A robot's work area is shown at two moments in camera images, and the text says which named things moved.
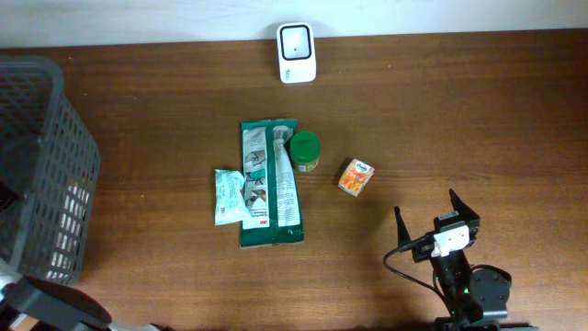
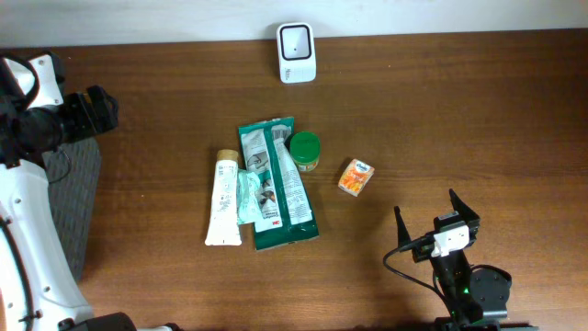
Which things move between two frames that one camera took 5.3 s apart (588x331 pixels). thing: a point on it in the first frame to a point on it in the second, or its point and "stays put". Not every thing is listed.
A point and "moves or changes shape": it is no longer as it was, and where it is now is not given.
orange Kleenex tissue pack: [355, 176] stays put
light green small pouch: [231, 206] to [248, 197]
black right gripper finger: [461, 208] stays put
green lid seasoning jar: [305, 150] stays put
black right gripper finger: [403, 235] stays put
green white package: [271, 184] moves or changes shape
